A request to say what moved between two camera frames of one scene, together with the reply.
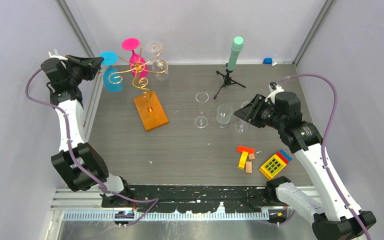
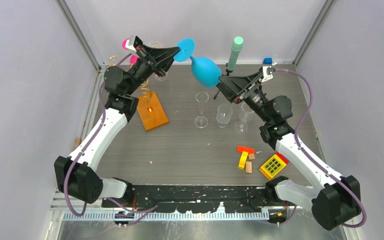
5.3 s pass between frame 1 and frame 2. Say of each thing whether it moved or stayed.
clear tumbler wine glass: stayed
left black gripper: moved
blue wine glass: moved
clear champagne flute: stayed
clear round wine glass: stayed
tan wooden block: stayed
